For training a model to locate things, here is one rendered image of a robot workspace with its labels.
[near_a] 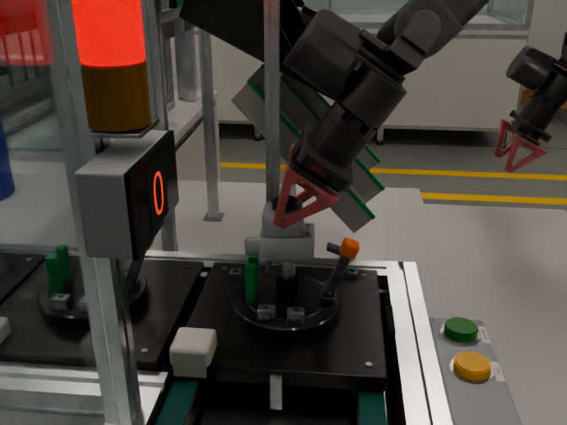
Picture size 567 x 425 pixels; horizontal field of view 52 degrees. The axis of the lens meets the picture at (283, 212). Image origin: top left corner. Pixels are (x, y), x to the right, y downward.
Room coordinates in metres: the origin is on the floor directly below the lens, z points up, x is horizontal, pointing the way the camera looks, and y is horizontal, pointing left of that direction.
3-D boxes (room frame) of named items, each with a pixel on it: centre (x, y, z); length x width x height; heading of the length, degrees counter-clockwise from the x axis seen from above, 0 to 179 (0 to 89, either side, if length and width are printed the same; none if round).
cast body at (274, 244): (0.64, 0.01, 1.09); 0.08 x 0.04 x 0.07; 86
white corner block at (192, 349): (0.55, 0.10, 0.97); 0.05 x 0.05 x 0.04; 84
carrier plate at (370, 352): (0.64, 0.00, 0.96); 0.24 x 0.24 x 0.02; 84
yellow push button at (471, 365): (0.53, -0.21, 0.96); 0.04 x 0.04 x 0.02
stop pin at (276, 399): (0.51, 0.01, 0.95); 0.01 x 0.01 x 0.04; 84
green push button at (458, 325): (0.60, -0.22, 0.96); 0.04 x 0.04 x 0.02
